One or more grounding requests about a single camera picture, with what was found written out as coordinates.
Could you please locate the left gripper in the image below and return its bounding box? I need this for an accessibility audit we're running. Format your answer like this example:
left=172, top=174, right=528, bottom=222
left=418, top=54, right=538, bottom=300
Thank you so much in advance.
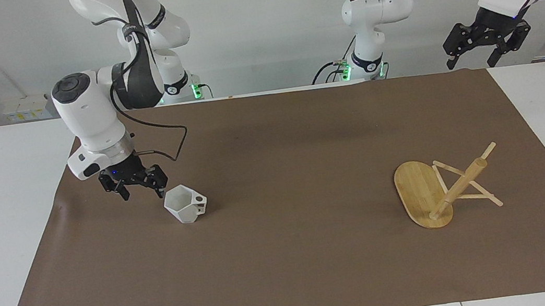
left=439, top=0, right=536, bottom=74

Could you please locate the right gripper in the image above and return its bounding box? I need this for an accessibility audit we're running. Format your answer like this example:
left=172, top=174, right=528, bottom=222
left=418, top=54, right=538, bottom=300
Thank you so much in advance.
left=96, top=149, right=171, bottom=207

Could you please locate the white faceted cup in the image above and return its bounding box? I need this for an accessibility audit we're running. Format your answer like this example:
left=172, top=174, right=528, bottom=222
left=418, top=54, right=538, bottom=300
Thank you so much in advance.
left=161, top=181, right=211, bottom=227

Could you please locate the wooden cup rack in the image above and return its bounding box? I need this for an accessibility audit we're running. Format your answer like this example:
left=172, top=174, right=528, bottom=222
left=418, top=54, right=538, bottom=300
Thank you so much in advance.
left=390, top=141, right=507, bottom=234

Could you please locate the white wall socket strip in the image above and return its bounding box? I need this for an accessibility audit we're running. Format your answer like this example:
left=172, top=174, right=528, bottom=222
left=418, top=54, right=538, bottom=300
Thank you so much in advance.
left=1, top=92, right=53, bottom=125

